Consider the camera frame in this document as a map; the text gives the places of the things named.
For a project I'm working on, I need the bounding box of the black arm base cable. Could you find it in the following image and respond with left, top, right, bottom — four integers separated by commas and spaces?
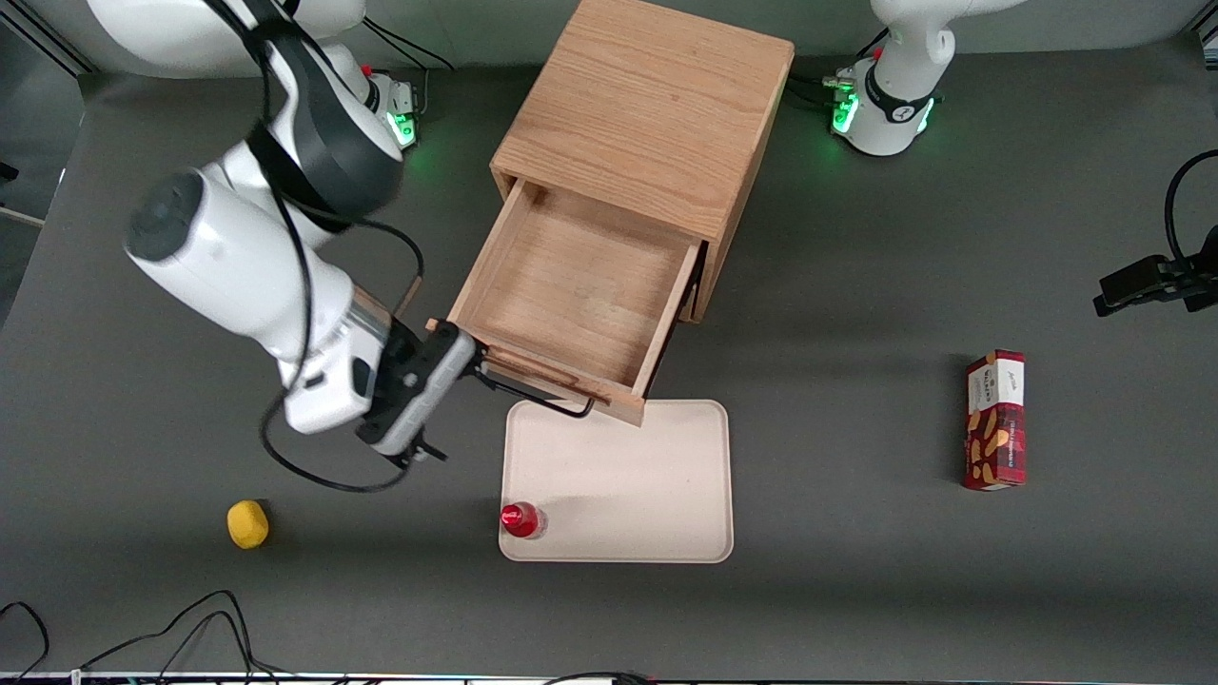
788, 29, 891, 104
366, 17, 456, 120

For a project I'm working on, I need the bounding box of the red capped bottle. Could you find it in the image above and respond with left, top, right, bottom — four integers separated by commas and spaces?
501, 502, 548, 540

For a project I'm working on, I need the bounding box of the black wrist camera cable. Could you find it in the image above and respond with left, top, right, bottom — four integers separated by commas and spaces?
219, 0, 450, 494

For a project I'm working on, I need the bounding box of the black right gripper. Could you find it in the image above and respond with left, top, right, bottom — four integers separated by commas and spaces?
360, 319, 497, 443

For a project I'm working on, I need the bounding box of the beige plastic tray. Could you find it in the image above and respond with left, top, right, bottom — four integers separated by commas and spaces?
499, 400, 736, 564

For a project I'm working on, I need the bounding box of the red tartan shortbread box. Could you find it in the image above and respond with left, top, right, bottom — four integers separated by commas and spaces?
961, 349, 1028, 492

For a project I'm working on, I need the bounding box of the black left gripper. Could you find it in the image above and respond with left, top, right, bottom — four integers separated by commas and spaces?
1092, 224, 1218, 318

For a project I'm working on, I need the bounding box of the wooden drawer cabinet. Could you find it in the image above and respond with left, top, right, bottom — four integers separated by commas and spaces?
490, 0, 796, 324

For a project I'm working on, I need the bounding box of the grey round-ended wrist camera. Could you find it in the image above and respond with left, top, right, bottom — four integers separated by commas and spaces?
381, 328, 479, 460

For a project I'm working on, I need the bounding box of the yellow lemon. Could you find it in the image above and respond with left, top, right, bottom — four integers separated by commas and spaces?
226, 499, 270, 550

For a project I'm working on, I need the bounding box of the black looped gripper cable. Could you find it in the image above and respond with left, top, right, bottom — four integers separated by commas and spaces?
1164, 149, 1218, 263

